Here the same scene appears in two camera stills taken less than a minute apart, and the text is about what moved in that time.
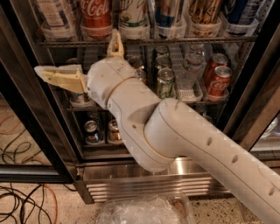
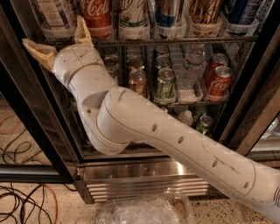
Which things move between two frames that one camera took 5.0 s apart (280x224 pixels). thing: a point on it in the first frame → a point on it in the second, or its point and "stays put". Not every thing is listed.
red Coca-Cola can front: (220, 81) stays put
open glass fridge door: (35, 145) stays put
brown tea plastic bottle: (56, 20) stays put
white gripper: (108, 76) → (75, 59)
